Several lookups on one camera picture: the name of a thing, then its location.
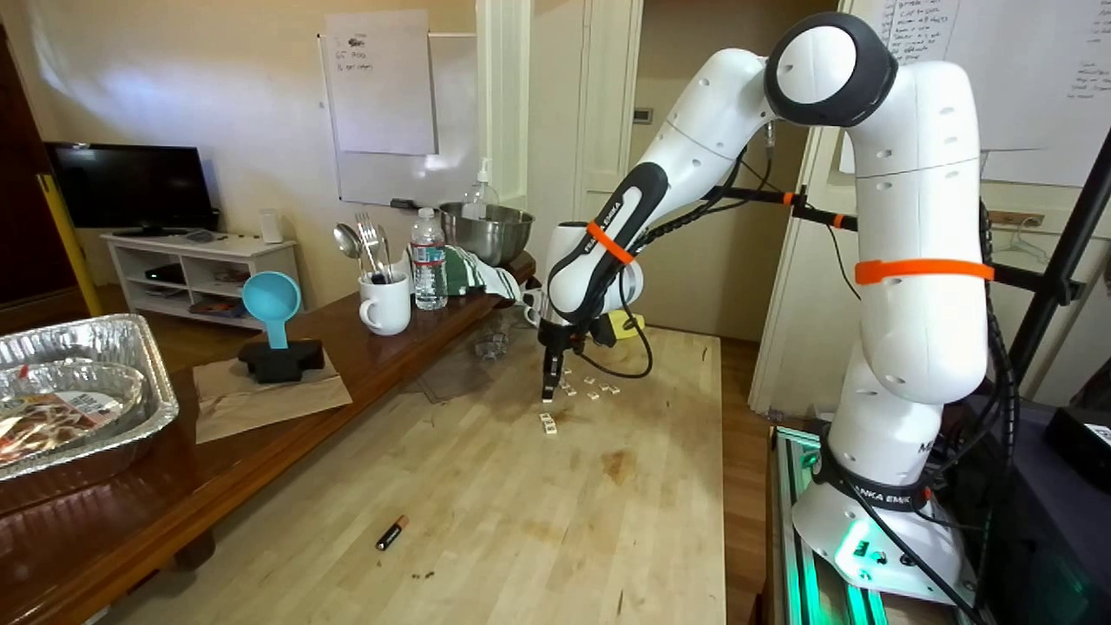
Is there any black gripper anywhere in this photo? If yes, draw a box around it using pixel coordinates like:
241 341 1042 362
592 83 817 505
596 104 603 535
534 318 592 406

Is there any small white mug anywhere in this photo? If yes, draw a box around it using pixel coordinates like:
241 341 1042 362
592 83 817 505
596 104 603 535
519 284 552 333

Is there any clear crumpled plastic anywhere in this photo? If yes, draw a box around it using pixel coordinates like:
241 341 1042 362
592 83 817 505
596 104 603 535
464 320 519 365

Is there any yellow bowl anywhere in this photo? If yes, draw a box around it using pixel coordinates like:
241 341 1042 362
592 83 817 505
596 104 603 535
603 306 651 349

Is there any green white cloth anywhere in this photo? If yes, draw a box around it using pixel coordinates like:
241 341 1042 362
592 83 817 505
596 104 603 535
440 244 546 311

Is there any clear plastic water bottle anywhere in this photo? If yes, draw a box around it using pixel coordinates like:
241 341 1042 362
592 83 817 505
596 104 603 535
403 204 453 318

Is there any large white mug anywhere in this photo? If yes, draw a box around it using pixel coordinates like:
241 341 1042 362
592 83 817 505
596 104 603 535
353 273 417 344

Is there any clear dispenser bottle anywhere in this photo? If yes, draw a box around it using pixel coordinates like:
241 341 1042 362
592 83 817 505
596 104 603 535
460 152 502 227

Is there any metal spoon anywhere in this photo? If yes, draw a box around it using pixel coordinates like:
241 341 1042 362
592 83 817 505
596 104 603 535
353 218 388 283
329 218 364 277

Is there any black marker pen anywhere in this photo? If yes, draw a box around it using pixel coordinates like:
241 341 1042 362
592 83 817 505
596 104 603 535
368 516 409 556

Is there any white cabinet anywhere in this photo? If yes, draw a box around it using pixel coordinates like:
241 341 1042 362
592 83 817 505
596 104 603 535
742 120 869 424

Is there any white door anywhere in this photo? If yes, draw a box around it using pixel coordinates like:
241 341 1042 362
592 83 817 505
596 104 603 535
473 0 647 320

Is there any black block base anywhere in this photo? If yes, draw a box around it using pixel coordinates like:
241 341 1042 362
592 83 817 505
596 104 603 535
237 336 329 388

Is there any brown paper sheet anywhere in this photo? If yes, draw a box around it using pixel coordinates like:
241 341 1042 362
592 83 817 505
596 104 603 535
188 349 359 452

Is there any white television shelf unit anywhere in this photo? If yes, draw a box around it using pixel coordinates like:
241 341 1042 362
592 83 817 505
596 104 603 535
100 231 307 333

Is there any aluminium foil tray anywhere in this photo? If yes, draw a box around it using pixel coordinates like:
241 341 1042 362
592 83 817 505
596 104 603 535
0 311 183 489

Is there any dark brown wooden bench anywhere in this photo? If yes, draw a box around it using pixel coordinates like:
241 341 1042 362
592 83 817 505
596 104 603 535
0 283 542 625

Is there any black flat screen television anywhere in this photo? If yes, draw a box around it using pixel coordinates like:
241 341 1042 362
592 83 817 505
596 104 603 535
43 141 227 237

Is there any black computer case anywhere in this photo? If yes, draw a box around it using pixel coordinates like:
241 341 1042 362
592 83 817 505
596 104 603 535
950 396 1111 625

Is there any shiny wrapped packet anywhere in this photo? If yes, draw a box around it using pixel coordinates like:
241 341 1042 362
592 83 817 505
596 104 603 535
0 385 131 468

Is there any yellow black leaning bar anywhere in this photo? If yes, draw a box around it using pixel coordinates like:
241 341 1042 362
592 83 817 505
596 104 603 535
31 170 104 320

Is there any black stand pole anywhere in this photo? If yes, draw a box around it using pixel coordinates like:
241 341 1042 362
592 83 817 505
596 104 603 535
1005 129 1111 394

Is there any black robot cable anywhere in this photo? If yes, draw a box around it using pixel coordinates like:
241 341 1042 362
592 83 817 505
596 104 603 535
583 170 793 385

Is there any orange cable strap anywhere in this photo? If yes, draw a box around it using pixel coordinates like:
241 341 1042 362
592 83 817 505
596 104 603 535
850 253 999 292
581 215 641 273

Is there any white wall whiteboard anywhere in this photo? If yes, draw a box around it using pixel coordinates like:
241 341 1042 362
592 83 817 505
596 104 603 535
333 27 487 211

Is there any metal base frame green light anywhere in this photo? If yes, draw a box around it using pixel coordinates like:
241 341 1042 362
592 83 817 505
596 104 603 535
762 422 986 625

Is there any white paper sheet on wall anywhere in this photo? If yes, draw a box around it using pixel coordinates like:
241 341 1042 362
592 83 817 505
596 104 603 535
320 8 439 161

